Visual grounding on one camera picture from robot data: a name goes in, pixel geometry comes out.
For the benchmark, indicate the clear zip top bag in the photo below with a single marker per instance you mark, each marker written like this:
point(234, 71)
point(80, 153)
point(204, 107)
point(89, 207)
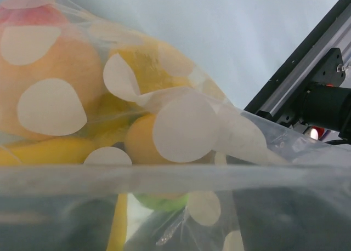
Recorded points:
point(253, 184)

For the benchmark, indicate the orange fake fruit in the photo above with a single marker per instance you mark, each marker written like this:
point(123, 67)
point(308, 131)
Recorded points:
point(51, 75)

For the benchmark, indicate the yellow fake bell pepper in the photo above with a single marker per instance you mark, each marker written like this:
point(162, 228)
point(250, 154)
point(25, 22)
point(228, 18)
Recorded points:
point(156, 65)

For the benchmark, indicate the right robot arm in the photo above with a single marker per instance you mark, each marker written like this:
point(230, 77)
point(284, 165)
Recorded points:
point(326, 104)

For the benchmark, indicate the small yellow fake lemon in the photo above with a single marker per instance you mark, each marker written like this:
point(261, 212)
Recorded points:
point(139, 143)

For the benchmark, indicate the green fake lime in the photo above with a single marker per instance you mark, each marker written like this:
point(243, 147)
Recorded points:
point(162, 202)

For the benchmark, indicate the yellow fake banana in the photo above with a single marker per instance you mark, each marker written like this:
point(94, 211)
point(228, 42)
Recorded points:
point(69, 151)

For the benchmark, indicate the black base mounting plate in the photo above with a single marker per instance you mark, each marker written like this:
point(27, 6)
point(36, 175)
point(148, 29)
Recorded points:
point(277, 100)

